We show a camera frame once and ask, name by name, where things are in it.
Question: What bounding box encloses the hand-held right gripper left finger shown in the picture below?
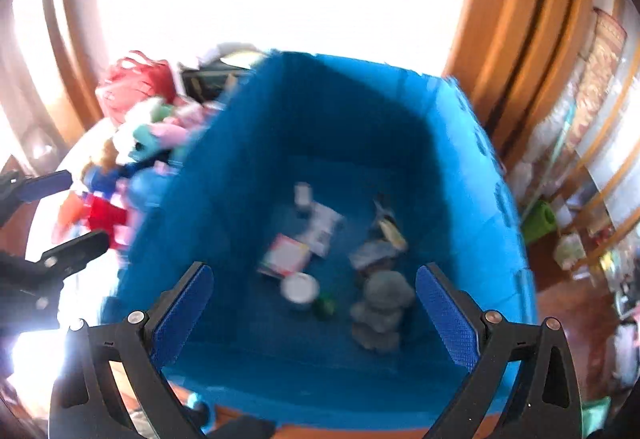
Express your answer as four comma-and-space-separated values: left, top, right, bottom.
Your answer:
47, 261, 216, 439

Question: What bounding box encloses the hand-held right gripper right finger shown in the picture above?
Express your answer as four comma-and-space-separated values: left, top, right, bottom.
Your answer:
415, 261, 586, 439

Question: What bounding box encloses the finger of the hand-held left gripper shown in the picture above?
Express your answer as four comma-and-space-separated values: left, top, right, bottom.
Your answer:
0, 169, 73, 220
40, 229, 111, 280

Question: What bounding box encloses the grey furry plush toy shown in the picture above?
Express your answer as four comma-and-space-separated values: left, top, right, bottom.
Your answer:
349, 269, 416, 351

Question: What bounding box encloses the silver foil packet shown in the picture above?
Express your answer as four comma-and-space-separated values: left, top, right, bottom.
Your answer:
350, 239, 397, 271

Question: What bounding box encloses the black yellow packet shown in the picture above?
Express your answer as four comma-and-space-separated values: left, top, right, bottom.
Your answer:
374, 194, 408, 250

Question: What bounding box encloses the pink tissue packet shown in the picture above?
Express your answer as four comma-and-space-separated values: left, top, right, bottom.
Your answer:
257, 233, 311, 280

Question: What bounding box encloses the grey tape roll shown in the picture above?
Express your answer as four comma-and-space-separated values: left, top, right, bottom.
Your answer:
280, 271, 321, 312

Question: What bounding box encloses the small green black item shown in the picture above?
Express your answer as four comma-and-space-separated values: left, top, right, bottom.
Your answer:
314, 294, 337, 320

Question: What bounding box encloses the white plastic bottle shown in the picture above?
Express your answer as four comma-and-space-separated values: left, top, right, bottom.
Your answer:
292, 181, 313, 214

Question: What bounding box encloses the blue plastic storage container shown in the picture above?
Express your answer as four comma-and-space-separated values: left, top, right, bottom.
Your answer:
100, 50, 541, 420

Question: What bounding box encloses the pink pig plush red dress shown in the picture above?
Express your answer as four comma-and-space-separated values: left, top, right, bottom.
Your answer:
82, 191, 131, 250

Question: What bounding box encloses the blue plush toy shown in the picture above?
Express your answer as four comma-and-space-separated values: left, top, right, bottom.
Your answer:
127, 166, 173, 214

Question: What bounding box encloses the teal plush toy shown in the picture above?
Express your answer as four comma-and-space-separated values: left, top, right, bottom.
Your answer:
127, 111, 191, 160

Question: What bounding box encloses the green rolled mat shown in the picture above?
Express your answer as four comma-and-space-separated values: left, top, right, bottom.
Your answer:
522, 201, 558, 245

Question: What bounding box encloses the red toy suitcase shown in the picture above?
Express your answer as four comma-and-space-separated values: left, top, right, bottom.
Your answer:
95, 51, 178, 127

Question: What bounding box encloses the green cloth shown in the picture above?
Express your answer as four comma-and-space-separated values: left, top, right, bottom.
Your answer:
582, 396, 613, 435

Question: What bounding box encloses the black rectangular box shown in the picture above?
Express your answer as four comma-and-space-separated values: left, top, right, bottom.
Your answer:
180, 61, 261, 107

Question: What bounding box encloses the wooden glass partition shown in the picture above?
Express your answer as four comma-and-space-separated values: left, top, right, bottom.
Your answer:
505, 0, 640, 300

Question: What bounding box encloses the padded wooden headboard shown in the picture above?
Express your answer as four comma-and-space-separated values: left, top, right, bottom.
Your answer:
0, 0, 601, 170

